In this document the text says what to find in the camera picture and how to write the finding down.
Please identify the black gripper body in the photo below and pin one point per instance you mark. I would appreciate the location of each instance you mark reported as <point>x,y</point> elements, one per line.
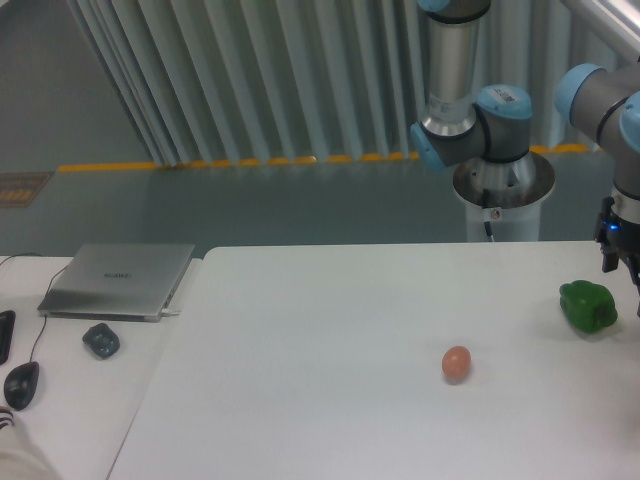
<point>611,230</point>

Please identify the cream sleeve forearm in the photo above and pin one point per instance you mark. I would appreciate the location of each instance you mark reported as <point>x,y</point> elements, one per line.
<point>18,458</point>

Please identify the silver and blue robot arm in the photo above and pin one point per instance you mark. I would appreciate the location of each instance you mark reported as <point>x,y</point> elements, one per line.
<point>484,135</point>

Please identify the green bell pepper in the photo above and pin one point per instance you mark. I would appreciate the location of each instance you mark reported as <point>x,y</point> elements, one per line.
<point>587,306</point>

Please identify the brown egg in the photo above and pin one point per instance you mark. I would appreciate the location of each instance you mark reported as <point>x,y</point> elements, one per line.
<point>456,364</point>

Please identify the grey pleated curtain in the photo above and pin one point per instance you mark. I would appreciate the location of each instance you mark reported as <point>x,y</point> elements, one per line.
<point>259,81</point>

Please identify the silver closed laptop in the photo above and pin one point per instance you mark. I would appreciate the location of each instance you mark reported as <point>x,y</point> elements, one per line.
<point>121,282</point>

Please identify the black computer mouse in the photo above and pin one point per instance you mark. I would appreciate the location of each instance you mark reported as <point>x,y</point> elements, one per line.
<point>21,384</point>

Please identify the black keyboard edge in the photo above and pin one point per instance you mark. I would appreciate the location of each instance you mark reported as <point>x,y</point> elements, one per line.
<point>7,323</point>

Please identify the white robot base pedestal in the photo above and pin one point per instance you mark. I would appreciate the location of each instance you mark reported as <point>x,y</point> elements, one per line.
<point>503,202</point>

